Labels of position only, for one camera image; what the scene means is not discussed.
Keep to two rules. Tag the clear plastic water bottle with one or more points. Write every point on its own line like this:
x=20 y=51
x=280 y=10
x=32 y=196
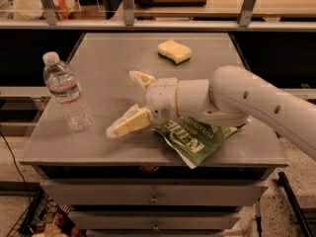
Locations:
x=65 y=87

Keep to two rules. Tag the metal shelf rail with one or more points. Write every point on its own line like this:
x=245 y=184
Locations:
x=214 y=16

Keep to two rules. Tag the white plastic bag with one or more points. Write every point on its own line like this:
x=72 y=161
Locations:
x=33 y=9

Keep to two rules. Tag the black metal stand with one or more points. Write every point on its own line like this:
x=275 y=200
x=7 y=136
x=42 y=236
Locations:
x=306 y=217

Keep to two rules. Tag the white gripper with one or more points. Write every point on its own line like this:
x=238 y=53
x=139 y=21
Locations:
x=162 y=98

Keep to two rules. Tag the grey drawer cabinet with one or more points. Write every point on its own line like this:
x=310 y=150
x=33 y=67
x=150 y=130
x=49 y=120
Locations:
x=137 y=185

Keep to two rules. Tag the yellow sponge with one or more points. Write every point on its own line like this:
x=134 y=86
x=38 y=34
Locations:
x=174 y=51

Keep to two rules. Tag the black wire basket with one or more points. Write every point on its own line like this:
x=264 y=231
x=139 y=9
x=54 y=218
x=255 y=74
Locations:
x=45 y=218

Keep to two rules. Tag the green potato chips bag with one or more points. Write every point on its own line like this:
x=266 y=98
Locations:
x=194 y=140

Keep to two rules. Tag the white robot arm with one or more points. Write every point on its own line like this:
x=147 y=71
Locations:
x=228 y=98

